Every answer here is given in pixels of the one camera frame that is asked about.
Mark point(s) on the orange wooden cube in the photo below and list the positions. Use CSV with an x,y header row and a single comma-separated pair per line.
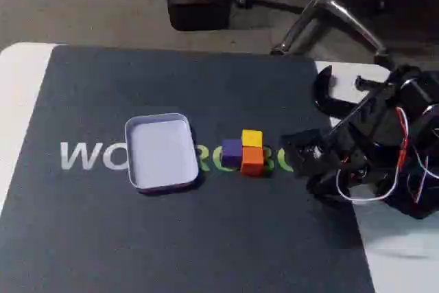
x,y
252,161

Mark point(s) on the yellow wooden cube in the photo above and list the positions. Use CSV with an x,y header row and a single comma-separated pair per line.
x,y
252,138

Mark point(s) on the purple wooden cube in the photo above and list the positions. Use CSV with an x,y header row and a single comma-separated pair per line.
x,y
231,152

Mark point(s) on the white metal tray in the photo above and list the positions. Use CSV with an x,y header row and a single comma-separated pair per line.
x,y
161,149

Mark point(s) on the black table clamp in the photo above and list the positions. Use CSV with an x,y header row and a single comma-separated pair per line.
x,y
320,97

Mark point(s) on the chrome office chair base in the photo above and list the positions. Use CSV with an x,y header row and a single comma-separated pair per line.
x,y
329,5

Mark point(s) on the dark mat with printed letters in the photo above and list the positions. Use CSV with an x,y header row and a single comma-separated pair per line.
x,y
137,238

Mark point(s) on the black gripper camera module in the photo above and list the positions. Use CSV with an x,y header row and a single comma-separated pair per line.
x,y
305,155

